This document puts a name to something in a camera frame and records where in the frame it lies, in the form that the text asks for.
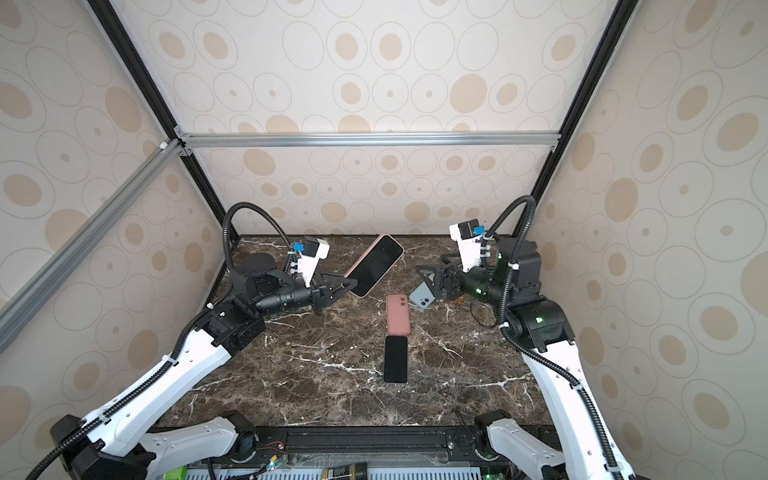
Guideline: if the pink phone case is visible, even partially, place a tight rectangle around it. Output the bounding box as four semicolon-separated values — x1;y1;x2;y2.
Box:
386;294;411;336

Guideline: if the phone with black screen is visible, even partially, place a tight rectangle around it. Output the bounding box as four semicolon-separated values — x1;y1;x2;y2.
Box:
383;335;408;383

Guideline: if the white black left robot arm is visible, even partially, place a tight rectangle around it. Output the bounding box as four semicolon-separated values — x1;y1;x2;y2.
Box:
29;253;357;479

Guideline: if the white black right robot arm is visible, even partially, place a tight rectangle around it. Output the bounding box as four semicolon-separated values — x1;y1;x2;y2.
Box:
416;237;636;479

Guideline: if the light blue cased phone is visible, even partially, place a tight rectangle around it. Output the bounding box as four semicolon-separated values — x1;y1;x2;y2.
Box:
409;282;435;311

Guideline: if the dark bottle at front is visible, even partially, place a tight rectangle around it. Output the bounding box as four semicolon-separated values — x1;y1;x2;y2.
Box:
320;462;368;480

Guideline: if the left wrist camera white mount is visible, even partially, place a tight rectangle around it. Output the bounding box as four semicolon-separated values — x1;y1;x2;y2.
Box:
288;237;330;288

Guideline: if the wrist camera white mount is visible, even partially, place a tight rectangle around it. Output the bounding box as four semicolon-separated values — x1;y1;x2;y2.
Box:
288;237;330;288
449;219;490;273

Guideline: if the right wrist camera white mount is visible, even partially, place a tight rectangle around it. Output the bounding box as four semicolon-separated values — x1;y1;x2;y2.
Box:
449;219;490;273

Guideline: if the horizontal aluminium rail back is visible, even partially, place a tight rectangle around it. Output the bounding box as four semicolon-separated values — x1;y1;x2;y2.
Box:
177;131;560;148

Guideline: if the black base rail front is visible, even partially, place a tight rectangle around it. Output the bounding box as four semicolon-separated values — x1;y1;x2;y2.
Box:
119;424;541;480

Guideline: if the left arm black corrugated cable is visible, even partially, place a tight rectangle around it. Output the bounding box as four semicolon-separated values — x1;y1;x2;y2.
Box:
23;202;295;480

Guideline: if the diagonal aluminium rail left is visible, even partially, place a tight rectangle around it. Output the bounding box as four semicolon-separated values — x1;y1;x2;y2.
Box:
1;139;181;349

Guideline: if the black corner frame post right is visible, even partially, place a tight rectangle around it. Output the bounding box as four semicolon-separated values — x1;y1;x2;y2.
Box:
530;0;639;210

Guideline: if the black corner frame post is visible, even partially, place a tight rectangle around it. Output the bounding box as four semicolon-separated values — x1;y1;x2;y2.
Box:
530;0;639;210
85;0;225;224

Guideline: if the black corner frame post left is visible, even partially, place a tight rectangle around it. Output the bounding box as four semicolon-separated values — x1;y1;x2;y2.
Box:
85;0;225;224

